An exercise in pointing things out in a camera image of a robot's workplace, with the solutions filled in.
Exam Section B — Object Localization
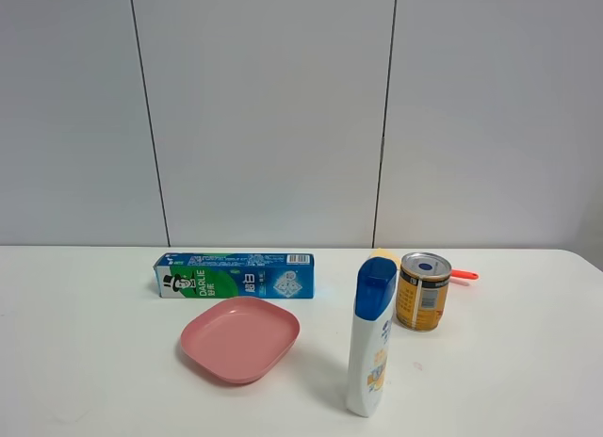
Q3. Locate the yellow tin can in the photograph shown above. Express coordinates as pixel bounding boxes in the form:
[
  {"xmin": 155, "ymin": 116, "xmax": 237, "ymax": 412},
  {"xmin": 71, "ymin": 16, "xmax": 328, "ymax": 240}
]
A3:
[{"xmin": 396, "ymin": 251, "xmax": 451, "ymax": 332}]

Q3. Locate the white blue shampoo bottle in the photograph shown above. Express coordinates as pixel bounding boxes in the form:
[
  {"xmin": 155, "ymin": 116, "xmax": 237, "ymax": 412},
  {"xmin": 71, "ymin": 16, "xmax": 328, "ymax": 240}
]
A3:
[{"xmin": 346, "ymin": 257, "xmax": 398, "ymax": 417}]

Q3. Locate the pink plastic plate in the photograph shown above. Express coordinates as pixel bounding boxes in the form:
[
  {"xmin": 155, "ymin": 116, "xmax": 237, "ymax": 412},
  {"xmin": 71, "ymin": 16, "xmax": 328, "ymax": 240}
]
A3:
[{"xmin": 180, "ymin": 297, "xmax": 301, "ymax": 384}]

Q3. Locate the blue green toothpaste box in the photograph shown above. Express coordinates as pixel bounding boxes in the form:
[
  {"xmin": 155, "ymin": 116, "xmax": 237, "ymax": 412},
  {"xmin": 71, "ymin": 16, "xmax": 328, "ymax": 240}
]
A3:
[{"xmin": 154, "ymin": 252, "xmax": 315, "ymax": 299}]

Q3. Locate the wooden spatula orange handle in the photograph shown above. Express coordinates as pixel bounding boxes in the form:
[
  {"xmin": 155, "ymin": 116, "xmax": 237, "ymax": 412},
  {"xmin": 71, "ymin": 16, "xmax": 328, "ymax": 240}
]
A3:
[{"xmin": 369, "ymin": 248, "xmax": 480, "ymax": 281}]

